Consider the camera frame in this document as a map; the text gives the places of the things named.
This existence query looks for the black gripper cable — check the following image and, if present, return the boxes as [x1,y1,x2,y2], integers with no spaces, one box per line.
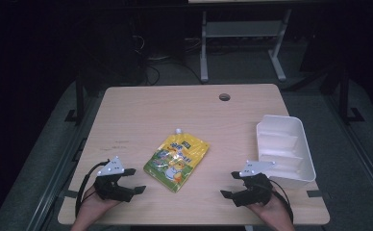
[268,178,295,224]
[74,159,111,219]

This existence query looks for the yellow spouted drink pouch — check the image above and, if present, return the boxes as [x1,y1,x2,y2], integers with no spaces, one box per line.
[142,128,211,193]

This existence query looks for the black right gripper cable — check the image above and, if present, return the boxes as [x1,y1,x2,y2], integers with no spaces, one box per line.
[268,178,295,224]

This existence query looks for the floor cables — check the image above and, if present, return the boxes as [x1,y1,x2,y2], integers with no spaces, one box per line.
[133,34,203,87]

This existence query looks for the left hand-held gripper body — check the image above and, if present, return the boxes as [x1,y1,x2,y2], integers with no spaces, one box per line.
[93,156,135,203]

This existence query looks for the person's right hand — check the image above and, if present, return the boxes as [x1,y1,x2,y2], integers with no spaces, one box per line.
[246,192,293,226]

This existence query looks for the white metal table frame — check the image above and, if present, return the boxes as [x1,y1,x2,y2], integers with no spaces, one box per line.
[199,9,293,83]

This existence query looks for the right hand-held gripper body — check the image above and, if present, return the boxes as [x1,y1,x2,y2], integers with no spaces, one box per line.
[232,160,277,208]

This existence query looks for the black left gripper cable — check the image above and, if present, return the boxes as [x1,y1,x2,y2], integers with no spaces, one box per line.
[74,159,111,219]

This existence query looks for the person's left hand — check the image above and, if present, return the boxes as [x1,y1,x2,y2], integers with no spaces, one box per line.
[78,186,120,223]

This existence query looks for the black metal stand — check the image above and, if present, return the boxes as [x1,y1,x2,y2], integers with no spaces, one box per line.
[337,65,365,125]
[63,75,87,125]

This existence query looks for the white plastic bin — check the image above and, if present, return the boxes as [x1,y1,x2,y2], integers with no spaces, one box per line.
[255,114,317,190]

